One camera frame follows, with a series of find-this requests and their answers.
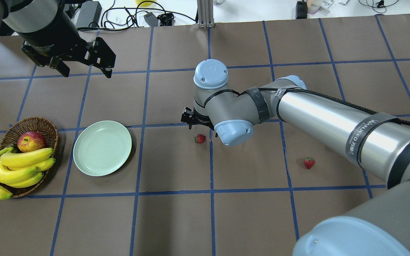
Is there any red strawberry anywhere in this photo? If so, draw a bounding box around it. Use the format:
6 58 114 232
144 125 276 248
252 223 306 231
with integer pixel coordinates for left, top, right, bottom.
303 158 315 170
195 133 207 144

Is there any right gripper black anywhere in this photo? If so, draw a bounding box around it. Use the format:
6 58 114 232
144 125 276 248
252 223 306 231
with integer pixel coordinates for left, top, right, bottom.
181 107 215 130

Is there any yellow tape roll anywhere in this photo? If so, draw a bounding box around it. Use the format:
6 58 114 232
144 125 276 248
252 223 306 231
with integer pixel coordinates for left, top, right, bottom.
135 0 155 8

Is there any light green plate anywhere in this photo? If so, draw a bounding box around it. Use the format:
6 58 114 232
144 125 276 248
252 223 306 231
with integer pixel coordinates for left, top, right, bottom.
73 121 132 177

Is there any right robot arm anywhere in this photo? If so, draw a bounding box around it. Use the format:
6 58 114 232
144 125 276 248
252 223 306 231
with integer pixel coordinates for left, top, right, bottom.
181 59 410 256

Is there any brown wicker basket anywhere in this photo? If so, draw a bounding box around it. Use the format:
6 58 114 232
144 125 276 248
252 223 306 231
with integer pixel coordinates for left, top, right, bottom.
0 117 59 199

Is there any black power adapter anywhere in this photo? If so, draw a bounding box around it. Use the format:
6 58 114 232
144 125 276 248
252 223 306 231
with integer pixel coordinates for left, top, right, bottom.
75 1 101 28

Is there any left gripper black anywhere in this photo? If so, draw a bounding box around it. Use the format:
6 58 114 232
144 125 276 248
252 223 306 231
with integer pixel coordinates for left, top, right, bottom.
15 7 116 79

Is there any aluminium frame post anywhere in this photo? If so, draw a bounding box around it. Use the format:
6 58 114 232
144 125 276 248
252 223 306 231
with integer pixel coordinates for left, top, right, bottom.
197 0 215 28

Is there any red yellow apple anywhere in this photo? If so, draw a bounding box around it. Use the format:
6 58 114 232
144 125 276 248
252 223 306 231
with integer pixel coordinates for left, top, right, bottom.
17 131 47 153

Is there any yellow banana bunch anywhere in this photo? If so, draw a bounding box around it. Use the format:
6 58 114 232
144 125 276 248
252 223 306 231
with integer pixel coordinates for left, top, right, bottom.
0 147 56 200

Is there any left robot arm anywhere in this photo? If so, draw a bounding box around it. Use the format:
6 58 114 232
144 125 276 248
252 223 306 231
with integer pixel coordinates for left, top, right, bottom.
0 0 116 78

